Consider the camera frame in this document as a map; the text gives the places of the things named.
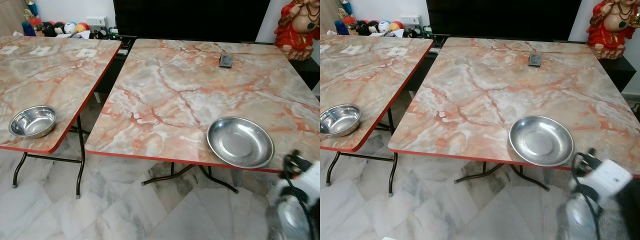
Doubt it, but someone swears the wide steel plate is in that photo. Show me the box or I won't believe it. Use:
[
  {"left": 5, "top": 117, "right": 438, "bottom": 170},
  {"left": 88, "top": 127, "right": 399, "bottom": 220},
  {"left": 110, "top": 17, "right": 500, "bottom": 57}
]
[
  {"left": 206, "top": 116, "right": 275, "bottom": 169},
  {"left": 508, "top": 115, "right": 575, "bottom": 167}
]

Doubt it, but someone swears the black tv console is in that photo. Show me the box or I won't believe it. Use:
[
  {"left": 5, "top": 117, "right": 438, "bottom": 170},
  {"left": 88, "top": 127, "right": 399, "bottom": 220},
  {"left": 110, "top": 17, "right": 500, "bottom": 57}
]
[
  {"left": 597, "top": 54, "right": 637, "bottom": 93},
  {"left": 290, "top": 52, "right": 321, "bottom": 91}
]

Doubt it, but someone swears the marble print folding table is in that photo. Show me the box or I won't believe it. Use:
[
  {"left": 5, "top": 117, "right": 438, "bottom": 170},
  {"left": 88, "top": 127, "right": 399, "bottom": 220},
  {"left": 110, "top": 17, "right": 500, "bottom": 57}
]
[
  {"left": 388, "top": 37, "right": 640, "bottom": 191},
  {"left": 85, "top": 38, "right": 321, "bottom": 193}
]

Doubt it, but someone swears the red laughing buddha statue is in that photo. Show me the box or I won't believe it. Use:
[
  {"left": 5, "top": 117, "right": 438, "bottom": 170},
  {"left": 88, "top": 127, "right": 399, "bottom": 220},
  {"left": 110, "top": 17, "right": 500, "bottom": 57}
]
[
  {"left": 586, "top": 0, "right": 640, "bottom": 60},
  {"left": 274, "top": 0, "right": 321, "bottom": 61}
]

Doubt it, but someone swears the black television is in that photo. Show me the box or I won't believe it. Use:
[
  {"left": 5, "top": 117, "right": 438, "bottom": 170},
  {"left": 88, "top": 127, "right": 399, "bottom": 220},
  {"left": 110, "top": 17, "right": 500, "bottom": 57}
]
[
  {"left": 426, "top": 0, "right": 583, "bottom": 42},
  {"left": 113, "top": 0, "right": 272, "bottom": 43}
]

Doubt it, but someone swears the marble folding table with papers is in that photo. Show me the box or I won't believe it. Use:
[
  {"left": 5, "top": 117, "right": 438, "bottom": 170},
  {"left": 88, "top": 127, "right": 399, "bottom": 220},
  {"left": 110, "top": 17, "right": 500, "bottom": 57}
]
[
  {"left": 0, "top": 35, "right": 123, "bottom": 198},
  {"left": 320, "top": 34, "right": 435, "bottom": 196}
]

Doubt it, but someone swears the small steel bowl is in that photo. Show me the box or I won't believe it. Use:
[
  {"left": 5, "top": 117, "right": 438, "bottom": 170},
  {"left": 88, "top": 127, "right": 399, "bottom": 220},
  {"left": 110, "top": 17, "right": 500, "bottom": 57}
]
[
  {"left": 8, "top": 105, "right": 58, "bottom": 139},
  {"left": 320, "top": 103, "right": 362, "bottom": 138}
]

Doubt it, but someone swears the blue bottle ornament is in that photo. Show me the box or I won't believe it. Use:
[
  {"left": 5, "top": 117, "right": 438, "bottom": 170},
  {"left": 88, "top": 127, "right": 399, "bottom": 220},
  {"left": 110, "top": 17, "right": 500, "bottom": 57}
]
[
  {"left": 335, "top": 0, "right": 355, "bottom": 36},
  {"left": 21, "top": 0, "right": 40, "bottom": 37}
]

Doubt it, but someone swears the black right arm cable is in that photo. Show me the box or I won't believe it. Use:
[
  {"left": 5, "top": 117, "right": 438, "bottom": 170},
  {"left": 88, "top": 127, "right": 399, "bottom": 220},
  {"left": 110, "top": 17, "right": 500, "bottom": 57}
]
[
  {"left": 281, "top": 150, "right": 317, "bottom": 240},
  {"left": 571, "top": 148, "right": 608, "bottom": 240}
]

